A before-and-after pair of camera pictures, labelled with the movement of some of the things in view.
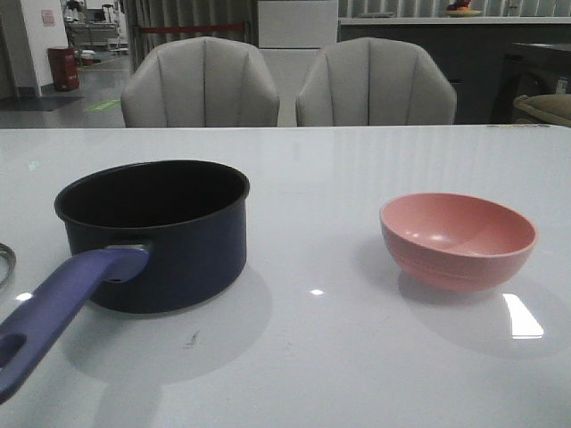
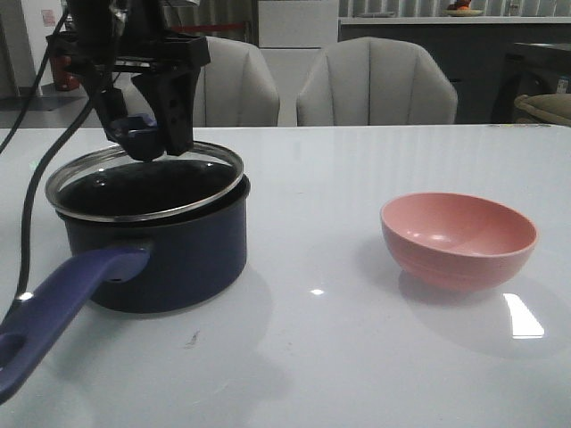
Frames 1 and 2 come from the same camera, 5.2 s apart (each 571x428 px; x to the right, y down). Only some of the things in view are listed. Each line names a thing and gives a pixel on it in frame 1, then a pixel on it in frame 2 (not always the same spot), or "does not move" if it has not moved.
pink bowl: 455,242 does not move
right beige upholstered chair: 369,81 does not move
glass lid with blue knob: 5,248 → 106,185
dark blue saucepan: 144,236 does not move
